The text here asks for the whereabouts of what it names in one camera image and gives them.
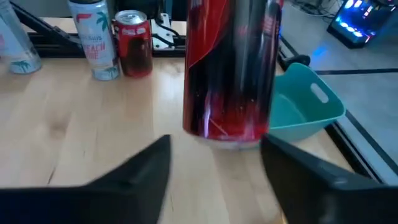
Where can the black aluminium table frame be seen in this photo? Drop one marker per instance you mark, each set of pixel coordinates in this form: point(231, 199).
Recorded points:
point(46, 46)

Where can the teal plastic bin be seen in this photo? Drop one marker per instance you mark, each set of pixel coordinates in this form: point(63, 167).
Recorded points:
point(298, 115)

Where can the computer with coloured lights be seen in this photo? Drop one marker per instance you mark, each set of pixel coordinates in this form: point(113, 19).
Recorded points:
point(357, 28)

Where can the tall red black can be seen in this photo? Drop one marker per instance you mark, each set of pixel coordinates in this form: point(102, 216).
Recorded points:
point(230, 77)

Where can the red soda can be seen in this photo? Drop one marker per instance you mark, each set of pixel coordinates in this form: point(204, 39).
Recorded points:
point(135, 46)

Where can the black clamp knob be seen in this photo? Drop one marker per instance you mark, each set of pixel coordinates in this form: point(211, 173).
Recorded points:
point(298, 59)

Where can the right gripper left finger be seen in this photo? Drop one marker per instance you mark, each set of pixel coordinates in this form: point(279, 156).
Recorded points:
point(93, 205)

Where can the white mounting plate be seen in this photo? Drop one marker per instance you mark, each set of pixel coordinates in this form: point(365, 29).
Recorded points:
point(161, 29)

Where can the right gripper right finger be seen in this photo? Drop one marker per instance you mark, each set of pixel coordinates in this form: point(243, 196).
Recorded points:
point(317, 196)

